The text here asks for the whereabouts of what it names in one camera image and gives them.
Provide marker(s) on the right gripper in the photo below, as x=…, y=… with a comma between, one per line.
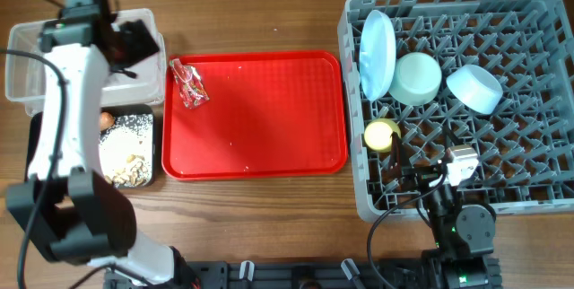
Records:
x=419, y=176

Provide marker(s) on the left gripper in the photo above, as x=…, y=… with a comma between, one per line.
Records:
x=145, y=42

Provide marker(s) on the yellow cup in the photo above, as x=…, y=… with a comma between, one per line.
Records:
x=378, y=134

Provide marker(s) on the green small bowl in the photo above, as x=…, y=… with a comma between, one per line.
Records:
x=416, y=80

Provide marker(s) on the light blue bowl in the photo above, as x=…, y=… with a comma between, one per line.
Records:
x=475, y=87

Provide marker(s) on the light blue plate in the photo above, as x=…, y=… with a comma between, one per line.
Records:
x=377, y=57

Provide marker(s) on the orange carrot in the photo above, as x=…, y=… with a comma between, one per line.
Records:
x=106, y=121

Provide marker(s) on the red candy wrapper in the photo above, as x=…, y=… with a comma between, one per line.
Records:
x=189, y=82

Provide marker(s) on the peanut food scraps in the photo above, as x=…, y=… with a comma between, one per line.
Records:
x=135, y=171

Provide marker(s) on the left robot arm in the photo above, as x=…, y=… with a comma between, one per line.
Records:
x=66, y=208

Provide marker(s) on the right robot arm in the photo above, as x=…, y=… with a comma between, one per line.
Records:
x=463, y=233

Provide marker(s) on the grey dishwasher rack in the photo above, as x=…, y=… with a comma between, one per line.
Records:
x=525, y=147

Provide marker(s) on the clear plastic bin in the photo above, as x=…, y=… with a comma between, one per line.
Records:
x=24, y=78

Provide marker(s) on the black plastic tray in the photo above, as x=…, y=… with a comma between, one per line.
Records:
x=127, y=145

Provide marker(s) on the red serving tray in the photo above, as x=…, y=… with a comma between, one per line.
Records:
x=271, y=114

